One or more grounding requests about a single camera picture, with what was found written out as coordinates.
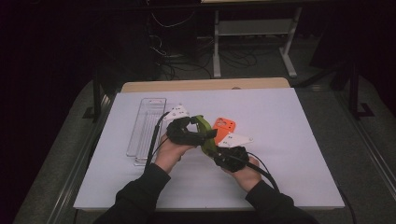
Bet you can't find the black metal stand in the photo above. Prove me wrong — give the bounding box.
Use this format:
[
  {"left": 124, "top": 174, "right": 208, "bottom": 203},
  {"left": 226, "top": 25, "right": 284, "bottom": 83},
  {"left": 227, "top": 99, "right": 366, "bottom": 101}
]
[
  {"left": 82, "top": 68, "right": 105, "bottom": 122},
  {"left": 348, "top": 59, "right": 376, "bottom": 119}
]

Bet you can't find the left hand-held gripper cable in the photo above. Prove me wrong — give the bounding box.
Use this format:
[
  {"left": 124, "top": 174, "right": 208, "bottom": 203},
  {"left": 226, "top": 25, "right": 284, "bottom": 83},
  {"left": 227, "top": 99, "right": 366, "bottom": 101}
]
[{"left": 144, "top": 111, "right": 171, "bottom": 172}]

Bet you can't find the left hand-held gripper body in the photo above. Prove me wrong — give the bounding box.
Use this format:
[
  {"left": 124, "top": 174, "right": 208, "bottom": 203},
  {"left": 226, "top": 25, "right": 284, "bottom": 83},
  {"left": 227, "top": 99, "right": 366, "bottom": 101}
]
[{"left": 163, "top": 105, "right": 206, "bottom": 147}]

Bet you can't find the hand-held gripper cable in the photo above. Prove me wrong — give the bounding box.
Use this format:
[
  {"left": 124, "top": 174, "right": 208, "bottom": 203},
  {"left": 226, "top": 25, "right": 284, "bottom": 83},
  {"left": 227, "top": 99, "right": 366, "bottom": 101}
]
[
  {"left": 144, "top": 111, "right": 171, "bottom": 172},
  {"left": 223, "top": 151, "right": 281, "bottom": 192}
]

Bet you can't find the bundle of black floor cables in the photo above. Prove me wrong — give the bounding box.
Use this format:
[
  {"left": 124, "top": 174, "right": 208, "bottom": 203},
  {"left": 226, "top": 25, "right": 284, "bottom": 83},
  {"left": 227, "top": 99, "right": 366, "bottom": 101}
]
[{"left": 148, "top": 36, "right": 260, "bottom": 80}]

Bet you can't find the white metal desk frame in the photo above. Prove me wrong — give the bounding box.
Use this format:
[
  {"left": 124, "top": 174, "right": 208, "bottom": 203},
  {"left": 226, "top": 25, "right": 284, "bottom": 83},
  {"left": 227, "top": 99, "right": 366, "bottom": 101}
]
[{"left": 213, "top": 7, "right": 303, "bottom": 78}]

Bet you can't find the person's right hand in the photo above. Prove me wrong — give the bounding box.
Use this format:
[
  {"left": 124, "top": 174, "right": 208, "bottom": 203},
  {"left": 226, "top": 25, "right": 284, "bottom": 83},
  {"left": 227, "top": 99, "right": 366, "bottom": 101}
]
[{"left": 222, "top": 156, "right": 263, "bottom": 193}]

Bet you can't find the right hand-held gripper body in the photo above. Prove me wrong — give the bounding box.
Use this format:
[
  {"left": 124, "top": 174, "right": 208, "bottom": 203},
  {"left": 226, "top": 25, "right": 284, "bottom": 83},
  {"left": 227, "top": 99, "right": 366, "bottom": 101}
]
[{"left": 216, "top": 133, "right": 254, "bottom": 173}]

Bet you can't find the right hand-held gripper cable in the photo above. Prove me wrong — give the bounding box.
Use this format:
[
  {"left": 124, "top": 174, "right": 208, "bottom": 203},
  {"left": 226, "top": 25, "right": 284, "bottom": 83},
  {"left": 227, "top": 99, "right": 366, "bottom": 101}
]
[{"left": 223, "top": 151, "right": 281, "bottom": 192}]

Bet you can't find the person's left hand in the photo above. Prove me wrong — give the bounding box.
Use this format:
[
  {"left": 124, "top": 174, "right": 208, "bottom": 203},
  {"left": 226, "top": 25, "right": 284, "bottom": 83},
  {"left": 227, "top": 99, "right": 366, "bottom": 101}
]
[{"left": 154, "top": 133, "right": 195, "bottom": 175}]

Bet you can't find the white hanging cable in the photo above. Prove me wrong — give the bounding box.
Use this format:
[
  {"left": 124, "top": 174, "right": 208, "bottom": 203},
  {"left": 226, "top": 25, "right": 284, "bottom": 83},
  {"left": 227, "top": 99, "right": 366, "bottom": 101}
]
[{"left": 150, "top": 10, "right": 196, "bottom": 29}]

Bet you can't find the clear plastic storage tray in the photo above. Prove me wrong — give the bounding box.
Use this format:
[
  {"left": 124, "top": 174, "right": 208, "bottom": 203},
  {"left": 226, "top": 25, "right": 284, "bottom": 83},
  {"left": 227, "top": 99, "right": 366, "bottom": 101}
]
[{"left": 125, "top": 97, "right": 167, "bottom": 167}]

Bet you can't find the orange phone case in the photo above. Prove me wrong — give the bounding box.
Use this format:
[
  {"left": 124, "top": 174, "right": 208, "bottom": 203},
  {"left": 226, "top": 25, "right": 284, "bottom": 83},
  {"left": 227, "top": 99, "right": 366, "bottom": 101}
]
[{"left": 212, "top": 117, "right": 236, "bottom": 146}]

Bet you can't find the green phone case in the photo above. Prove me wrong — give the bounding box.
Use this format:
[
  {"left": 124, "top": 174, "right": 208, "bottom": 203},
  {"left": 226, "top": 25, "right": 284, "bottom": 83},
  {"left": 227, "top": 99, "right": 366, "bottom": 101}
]
[{"left": 190, "top": 115, "right": 219, "bottom": 158}]

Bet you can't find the white tabletop board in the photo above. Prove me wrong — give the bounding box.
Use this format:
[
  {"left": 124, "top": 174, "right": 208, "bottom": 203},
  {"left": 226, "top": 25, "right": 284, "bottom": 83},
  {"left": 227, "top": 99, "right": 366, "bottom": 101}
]
[{"left": 73, "top": 87, "right": 346, "bottom": 210}]

